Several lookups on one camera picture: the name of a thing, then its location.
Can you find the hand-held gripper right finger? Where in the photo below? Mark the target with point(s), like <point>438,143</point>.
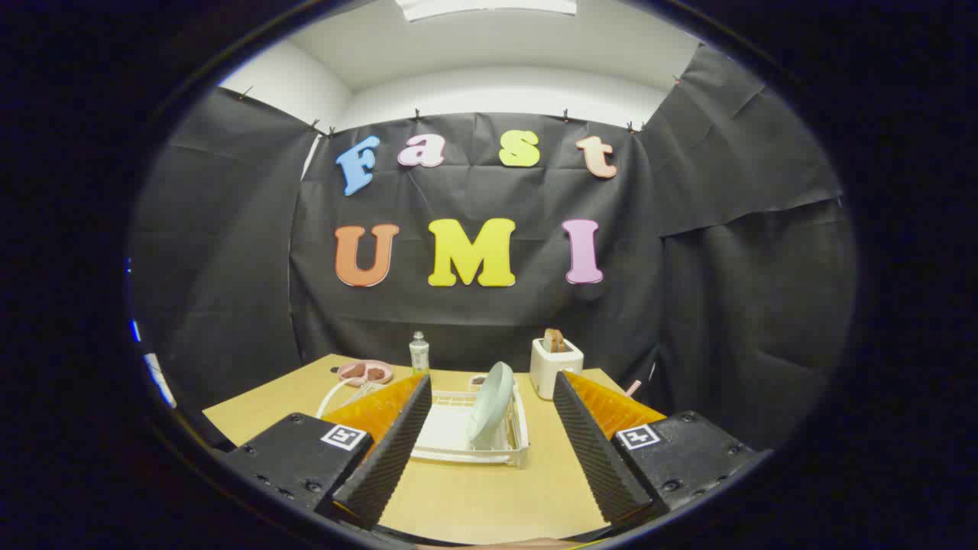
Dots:
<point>596,458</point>

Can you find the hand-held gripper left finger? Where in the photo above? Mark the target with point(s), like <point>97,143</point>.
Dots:
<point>386,458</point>

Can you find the light green plate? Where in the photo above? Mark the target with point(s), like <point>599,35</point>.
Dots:
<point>489,405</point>

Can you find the white dish rack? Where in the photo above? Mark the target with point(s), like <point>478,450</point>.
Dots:
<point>451,428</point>

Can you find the pink plate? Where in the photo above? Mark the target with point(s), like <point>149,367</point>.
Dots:
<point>365,381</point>

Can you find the brown food piece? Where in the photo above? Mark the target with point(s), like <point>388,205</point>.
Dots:
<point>376,374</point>
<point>354,370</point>

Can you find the white toaster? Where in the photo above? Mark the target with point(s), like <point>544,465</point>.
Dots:
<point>546,370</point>

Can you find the small clear bottle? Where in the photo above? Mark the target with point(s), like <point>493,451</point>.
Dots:
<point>419,357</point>

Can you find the small white divided tray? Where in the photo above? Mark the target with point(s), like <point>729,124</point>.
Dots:
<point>477,380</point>

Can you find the brown bread slice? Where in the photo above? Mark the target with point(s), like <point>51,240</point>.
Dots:
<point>554,341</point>

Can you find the black backdrop cloth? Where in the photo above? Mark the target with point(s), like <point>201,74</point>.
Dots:
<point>474,321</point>

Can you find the ceiling light panel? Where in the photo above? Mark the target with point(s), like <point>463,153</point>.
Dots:
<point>489,8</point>

